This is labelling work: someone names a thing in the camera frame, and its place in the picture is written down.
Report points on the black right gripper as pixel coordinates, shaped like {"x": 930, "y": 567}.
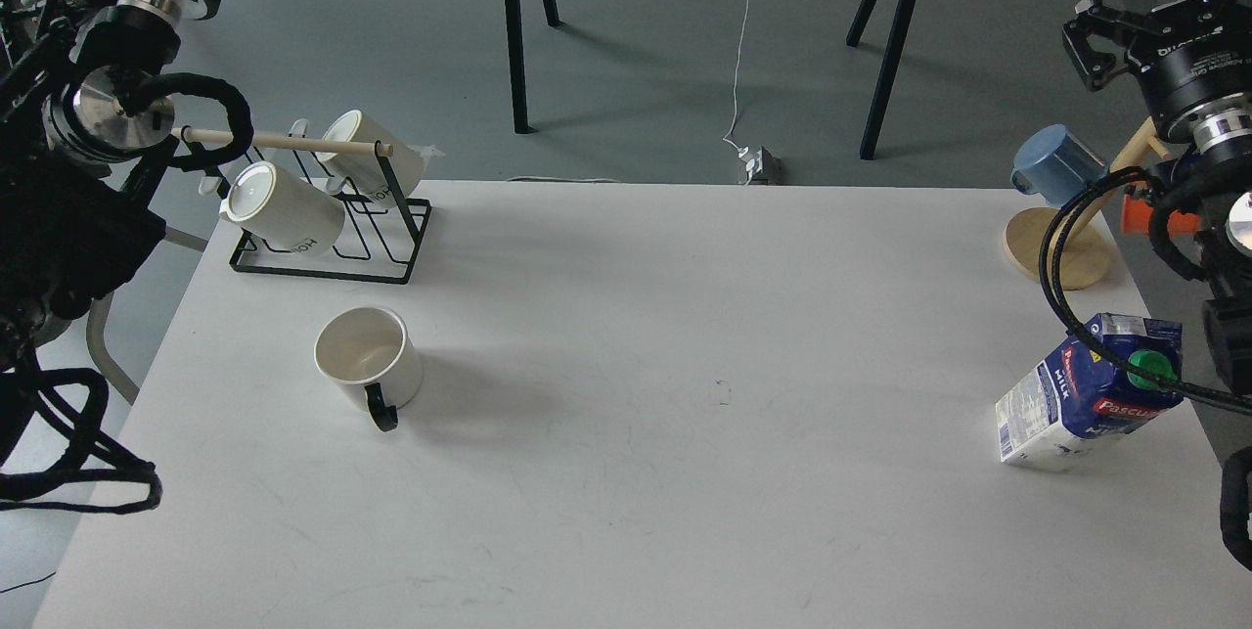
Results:
{"x": 1189, "y": 58}

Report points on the blue milk carton green cap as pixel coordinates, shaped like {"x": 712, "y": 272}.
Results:
{"x": 1077, "y": 402}

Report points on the white mug black handle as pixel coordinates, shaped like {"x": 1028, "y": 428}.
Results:
{"x": 368, "y": 353}

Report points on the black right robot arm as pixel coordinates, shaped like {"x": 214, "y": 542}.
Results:
{"x": 1215, "y": 186}

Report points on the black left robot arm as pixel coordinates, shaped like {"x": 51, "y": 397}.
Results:
{"x": 93, "y": 117}

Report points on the blue cup on tree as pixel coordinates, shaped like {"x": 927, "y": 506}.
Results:
{"x": 1056, "y": 165}

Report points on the orange cup on tree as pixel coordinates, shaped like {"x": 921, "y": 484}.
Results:
{"x": 1136, "y": 215}

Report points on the black table legs right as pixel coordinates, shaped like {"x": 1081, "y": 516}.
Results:
{"x": 891, "y": 58}

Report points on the black table legs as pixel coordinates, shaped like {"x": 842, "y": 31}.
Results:
{"x": 891, "y": 58}
{"x": 516, "y": 63}

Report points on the white mug front on rack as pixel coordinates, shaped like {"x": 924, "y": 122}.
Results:
{"x": 285, "y": 211}

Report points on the white mug on rack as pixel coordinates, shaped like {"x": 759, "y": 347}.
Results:
{"x": 285, "y": 211}
{"x": 364, "y": 170}

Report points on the white mug rear on rack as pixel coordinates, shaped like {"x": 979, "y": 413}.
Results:
{"x": 364, "y": 170}

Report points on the black table legs left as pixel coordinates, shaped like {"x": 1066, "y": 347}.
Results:
{"x": 516, "y": 63}

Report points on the grey power adapter on floor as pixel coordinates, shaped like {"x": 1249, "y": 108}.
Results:
{"x": 761, "y": 166}

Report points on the black wire mug rack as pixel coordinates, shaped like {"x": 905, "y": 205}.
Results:
{"x": 378, "y": 244}

